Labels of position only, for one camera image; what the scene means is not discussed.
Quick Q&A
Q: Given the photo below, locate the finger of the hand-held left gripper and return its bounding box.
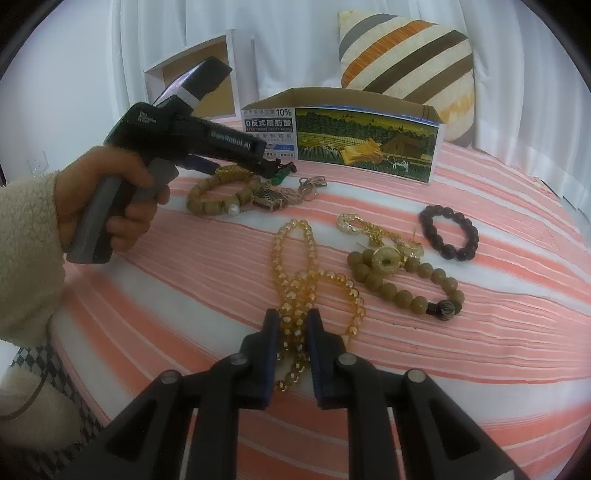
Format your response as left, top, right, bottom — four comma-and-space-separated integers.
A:
187, 154, 219, 174
249, 156, 291, 180

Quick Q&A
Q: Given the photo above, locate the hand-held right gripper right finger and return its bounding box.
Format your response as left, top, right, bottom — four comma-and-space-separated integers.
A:
307, 308, 532, 480

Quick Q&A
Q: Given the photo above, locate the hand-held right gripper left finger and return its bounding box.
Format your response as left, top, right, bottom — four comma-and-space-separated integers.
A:
60, 309, 282, 480

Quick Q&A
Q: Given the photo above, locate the green jade pendant with cord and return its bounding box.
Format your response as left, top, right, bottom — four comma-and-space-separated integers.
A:
265, 159, 298, 188

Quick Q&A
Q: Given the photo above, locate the amber bead necklace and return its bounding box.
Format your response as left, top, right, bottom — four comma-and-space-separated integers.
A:
271, 219, 365, 395

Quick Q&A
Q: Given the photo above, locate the printed cardboard box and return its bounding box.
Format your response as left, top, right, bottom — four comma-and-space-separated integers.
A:
241, 87, 446, 186

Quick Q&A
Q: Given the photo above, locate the olive bead bracelet striped bead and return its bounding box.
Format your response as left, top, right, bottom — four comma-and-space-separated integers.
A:
347, 247, 466, 321

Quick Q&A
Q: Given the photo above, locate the person's left forearm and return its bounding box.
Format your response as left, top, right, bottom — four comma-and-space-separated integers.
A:
0, 173, 70, 367

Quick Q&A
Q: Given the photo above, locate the person's left hand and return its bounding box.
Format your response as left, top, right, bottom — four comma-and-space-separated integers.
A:
55, 147, 171, 254

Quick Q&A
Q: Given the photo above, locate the white box with brown inside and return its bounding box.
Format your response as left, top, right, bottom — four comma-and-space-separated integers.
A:
144, 28, 257, 123

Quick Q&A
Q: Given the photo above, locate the pink and white striped bedsheet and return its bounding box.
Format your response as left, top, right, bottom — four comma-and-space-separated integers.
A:
48, 115, 591, 480

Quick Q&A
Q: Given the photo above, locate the white curtain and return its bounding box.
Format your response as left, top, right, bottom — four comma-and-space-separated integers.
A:
104, 0, 591, 208

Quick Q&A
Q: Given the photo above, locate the gold round earring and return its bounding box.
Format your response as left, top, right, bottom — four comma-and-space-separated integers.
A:
398, 225, 426, 263

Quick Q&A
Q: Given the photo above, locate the striped throw pillow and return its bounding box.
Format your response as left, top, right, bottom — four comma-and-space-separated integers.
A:
337, 10, 476, 147

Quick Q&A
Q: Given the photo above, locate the cream fleece jacket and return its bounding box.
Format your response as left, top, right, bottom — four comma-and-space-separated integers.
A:
0, 364, 95, 464

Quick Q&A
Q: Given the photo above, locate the black and white checkered cloth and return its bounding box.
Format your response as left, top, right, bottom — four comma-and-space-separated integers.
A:
0, 344, 116, 480

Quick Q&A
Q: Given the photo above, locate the gold mesh pendant necklace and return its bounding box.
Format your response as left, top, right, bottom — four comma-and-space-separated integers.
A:
253, 175, 328, 212

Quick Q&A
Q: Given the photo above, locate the olive bead bracelet with pearl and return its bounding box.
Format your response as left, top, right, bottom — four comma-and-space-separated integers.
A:
185, 167, 262, 217

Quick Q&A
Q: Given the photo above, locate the gold chain necklace ring pendant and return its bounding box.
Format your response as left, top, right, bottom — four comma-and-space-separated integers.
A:
336, 211, 407, 252

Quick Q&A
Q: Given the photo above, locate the dark bead bracelet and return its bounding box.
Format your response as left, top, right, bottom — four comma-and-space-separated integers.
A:
419, 204, 479, 261

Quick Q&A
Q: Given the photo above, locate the brown cable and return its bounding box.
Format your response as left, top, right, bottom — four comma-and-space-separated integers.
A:
0, 374, 49, 421

